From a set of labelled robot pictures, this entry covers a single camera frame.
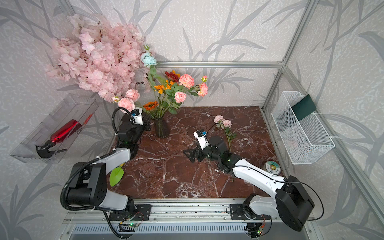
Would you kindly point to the aluminium mounting rail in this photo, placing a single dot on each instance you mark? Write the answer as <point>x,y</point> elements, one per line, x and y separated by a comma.
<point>169,211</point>

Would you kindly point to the dark green card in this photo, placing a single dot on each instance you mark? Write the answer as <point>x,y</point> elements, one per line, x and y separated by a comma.
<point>304,107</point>

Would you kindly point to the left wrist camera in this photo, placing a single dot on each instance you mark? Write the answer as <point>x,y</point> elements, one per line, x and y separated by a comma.
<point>136,116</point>

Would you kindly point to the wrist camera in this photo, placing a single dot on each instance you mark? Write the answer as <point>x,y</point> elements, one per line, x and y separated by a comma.
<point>136,116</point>
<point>201,136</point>

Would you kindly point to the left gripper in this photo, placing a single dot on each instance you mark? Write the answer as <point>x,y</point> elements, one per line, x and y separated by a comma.
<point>146,127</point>

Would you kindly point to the mixed flower bouquet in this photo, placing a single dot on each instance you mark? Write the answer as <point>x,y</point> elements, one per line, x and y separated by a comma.
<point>166,87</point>

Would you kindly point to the red spray bottle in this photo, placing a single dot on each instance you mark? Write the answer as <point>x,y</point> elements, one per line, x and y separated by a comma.
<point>58,137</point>

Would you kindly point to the clear plastic wall bin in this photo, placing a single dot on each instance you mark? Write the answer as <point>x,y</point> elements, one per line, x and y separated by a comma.
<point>72,107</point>

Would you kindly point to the pink carnation stem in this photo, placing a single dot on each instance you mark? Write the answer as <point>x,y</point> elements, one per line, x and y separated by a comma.
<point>128,102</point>
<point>226,125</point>

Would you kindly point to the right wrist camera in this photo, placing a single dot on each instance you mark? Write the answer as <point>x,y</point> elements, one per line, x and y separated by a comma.
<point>201,136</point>

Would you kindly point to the white wire mesh basket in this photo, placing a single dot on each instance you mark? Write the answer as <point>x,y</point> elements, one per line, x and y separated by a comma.
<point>307,140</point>

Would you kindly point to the pink cherry blossom tree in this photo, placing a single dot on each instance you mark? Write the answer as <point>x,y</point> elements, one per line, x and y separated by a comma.
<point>100,57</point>

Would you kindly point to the dark glass vase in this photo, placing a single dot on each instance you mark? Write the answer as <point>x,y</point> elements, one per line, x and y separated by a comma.
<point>161,127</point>

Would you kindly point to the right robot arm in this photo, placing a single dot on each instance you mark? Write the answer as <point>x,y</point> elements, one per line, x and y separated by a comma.
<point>287,197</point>

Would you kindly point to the green yellow spatula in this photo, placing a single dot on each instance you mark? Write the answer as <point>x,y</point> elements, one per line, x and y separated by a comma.
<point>116,175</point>

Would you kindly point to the pink rose stem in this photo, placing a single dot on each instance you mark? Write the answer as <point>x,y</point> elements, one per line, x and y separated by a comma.
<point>180,97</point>

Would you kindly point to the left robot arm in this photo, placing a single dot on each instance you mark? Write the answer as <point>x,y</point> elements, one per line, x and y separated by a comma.
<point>86,188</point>

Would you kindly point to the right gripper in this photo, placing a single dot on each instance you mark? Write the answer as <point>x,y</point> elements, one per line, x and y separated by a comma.
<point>198,151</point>

